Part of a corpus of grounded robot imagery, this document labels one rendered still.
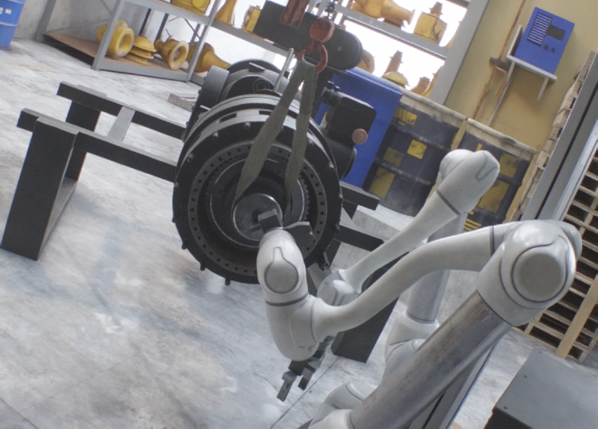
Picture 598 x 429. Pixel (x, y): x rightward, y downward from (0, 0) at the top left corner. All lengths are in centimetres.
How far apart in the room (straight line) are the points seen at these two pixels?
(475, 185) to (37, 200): 193
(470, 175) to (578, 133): 48
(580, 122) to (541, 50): 472
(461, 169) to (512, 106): 455
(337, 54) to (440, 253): 320
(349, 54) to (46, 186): 231
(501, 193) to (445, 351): 383
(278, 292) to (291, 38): 332
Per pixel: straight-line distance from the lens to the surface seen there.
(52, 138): 292
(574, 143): 144
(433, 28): 1002
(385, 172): 506
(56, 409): 224
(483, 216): 500
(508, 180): 500
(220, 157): 193
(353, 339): 334
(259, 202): 186
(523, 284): 113
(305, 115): 183
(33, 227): 306
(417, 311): 210
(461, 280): 452
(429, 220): 186
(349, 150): 341
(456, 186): 183
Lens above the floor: 136
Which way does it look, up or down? 12 degrees down
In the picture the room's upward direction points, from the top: 23 degrees clockwise
